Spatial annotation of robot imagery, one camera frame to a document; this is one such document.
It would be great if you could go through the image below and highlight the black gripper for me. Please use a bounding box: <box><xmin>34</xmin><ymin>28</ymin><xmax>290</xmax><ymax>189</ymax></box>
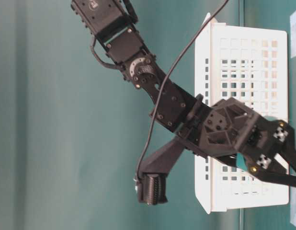
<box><xmin>174</xmin><ymin>97</ymin><xmax>296</xmax><ymax>188</ymax></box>

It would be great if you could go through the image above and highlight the teal tape roll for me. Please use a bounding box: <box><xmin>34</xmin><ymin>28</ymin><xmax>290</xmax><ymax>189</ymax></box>
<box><xmin>236</xmin><ymin>115</ymin><xmax>277</xmax><ymax>172</ymax></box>

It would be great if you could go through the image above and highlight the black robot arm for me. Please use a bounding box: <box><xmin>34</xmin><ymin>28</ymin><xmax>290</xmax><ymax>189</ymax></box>
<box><xmin>71</xmin><ymin>0</ymin><xmax>296</xmax><ymax>188</ymax></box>

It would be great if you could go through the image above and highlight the lower clear tape marker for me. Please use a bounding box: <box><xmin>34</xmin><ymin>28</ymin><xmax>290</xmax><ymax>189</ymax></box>
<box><xmin>290</xmin><ymin>187</ymin><xmax>296</xmax><ymax>227</ymax></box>

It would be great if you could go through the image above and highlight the clear tape marker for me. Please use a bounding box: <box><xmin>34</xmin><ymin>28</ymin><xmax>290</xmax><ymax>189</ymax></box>
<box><xmin>290</xmin><ymin>187</ymin><xmax>296</xmax><ymax>227</ymax></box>
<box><xmin>290</xmin><ymin>10</ymin><xmax>296</xmax><ymax>58</ymax></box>

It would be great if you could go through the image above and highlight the white plastic lattice basket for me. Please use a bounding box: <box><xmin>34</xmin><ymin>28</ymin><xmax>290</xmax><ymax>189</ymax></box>
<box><xmin>194</xmin><ymin>19</ymin><xmax>289</xmax><ymax>213</ymax></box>

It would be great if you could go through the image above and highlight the upper clear tape marker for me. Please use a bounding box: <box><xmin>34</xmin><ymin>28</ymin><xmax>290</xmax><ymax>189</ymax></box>
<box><xmin>290</xmin><ymin>10</ymin><xmax>296</xmax><ymax>58</ymax></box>

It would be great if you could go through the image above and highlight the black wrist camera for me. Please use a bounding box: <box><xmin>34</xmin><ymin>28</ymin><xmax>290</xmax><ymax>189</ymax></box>
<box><xmin>136</xmin><ymin>138</ymin><xmax>185</xmax><ymax>205</ymax></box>

